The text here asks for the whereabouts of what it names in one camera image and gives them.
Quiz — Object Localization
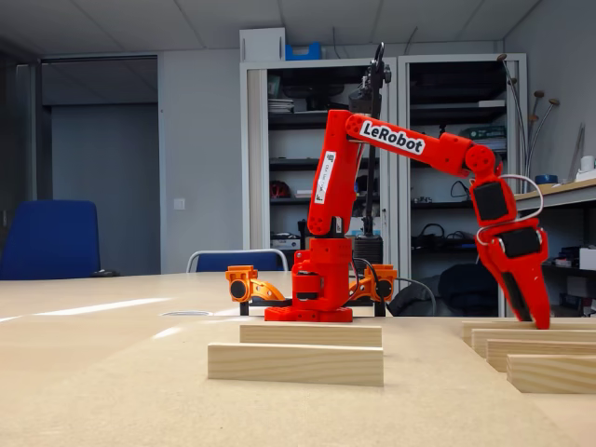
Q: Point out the long grey-black power cable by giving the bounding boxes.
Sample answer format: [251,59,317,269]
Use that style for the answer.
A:
[395,278,438,318]

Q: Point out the short black plug cable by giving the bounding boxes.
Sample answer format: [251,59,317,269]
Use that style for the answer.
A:
[348,257,381,304]

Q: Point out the blue office chair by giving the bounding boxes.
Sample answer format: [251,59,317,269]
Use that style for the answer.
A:
[0,199,102,281]

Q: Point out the stack of books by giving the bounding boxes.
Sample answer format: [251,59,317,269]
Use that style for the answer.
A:
[458,125,508,156]

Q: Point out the white gripper servo wire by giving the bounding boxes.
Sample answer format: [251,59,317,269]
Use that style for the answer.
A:
[475,174,545,246]

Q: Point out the grey open shelf cabinet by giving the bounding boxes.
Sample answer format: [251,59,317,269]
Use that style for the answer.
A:
[239,58,400,276]
[398,53,528,318]

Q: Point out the blue chair grey frame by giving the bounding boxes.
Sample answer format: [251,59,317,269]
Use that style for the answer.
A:
[185,249,290,274]

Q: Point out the dark blue chair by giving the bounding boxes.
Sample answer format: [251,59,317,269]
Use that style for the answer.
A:
[437,241,502,317]

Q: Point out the white box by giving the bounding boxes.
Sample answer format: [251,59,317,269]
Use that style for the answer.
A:
[239,27,286,62]

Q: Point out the grey side desk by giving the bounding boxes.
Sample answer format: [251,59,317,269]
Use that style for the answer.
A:
[511,179,596,318]

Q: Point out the blue plastic box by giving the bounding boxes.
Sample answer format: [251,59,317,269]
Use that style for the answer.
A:
[284,42,323,61]

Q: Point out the black jacket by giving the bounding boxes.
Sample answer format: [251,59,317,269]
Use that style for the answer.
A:
[386,274,441,318]

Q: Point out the brown MDF base board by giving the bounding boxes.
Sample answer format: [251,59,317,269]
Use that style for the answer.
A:
[0,318,596,447]

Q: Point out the coat stand wooden knobs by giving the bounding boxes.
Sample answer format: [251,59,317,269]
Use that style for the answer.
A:
[495,53,561,195]

